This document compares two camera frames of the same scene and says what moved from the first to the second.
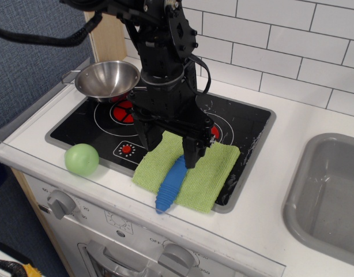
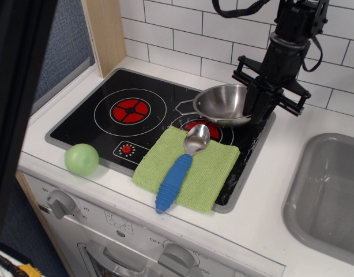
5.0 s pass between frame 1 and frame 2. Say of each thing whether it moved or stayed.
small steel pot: moved
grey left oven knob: stayed
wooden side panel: stayed
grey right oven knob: stayed
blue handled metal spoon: stayed
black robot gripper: moved
